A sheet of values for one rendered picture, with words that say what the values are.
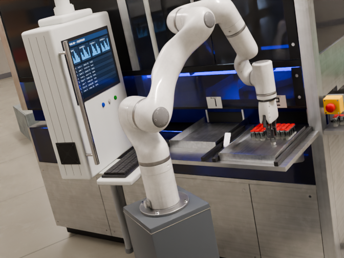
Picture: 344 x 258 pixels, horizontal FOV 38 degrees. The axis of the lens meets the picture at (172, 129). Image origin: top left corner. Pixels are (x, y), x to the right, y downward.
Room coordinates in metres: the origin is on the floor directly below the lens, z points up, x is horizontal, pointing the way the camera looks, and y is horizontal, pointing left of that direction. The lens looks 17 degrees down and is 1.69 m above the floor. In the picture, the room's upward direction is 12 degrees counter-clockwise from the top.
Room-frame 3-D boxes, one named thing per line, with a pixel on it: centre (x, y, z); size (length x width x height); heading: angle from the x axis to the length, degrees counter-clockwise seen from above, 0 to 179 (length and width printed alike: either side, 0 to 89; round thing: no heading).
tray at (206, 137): (2.37, -0.18, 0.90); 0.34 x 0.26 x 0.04; 142
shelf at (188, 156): (2.21, -0.27, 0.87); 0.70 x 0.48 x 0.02; 52
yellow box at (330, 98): (2.10, -0.72, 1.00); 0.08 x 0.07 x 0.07; 142
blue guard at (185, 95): (2.74, 0.16, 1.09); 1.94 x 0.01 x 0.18; 52
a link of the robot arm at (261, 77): (2.07, -0.42, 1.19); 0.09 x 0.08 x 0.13; 33
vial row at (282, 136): (2.14, -0.43, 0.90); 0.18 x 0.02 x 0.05; 52
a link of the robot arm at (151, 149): (1.76, 0.10, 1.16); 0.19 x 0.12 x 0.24; 33
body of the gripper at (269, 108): (2.06, -0.42, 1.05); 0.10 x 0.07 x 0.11; 142
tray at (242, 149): (2.07, -0.38, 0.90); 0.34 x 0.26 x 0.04; 142
